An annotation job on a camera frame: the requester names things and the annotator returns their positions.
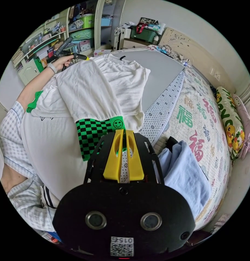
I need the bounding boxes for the duck print pillow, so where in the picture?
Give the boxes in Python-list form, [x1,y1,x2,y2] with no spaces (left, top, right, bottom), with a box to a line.
[215,86,246,162]

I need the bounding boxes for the pink pillow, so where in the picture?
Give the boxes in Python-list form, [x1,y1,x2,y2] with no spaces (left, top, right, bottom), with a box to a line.
[232,94,250,160]

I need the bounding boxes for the person's left forearm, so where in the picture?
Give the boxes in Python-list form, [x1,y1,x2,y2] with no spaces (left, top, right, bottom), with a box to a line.
[16,63,57,108]

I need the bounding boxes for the green storage box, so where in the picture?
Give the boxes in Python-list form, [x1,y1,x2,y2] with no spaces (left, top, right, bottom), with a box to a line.
[130,22,159,43]

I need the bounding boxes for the person's left hand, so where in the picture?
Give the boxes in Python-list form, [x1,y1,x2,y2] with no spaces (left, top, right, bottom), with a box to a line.
[52,55,74,72]

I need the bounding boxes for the grey flat board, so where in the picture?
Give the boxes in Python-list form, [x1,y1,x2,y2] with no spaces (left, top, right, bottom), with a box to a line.
[111,50,186,113]

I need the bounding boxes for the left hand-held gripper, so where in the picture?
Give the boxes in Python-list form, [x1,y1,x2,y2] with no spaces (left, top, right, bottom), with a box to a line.
[54,50,90,72]

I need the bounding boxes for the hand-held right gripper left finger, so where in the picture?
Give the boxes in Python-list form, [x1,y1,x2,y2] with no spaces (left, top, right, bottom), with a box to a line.
[103,129,124,183]

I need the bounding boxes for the white long sleeve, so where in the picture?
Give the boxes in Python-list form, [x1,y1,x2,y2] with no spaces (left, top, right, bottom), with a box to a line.
[21,53,151,201]

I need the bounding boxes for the white suitcase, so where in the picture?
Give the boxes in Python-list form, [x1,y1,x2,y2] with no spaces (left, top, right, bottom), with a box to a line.
[114,26,132,51]

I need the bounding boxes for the pile of clothes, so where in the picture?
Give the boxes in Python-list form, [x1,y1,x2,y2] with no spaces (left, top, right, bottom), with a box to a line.
[153,136,212,219]

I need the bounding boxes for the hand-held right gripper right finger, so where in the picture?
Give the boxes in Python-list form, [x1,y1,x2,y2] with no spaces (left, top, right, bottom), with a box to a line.
[126,130,145,182]

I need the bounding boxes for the white shelf with boxes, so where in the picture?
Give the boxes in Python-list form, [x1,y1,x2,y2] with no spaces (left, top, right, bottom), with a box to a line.
[10,0,115,86]

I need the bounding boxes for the bed with printed quilt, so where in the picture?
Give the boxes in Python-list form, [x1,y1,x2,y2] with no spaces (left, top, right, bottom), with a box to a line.
[117,27,250,232]

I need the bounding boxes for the person's body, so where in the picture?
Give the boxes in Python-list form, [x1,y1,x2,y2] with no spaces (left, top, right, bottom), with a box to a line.
[0,101,62,233]

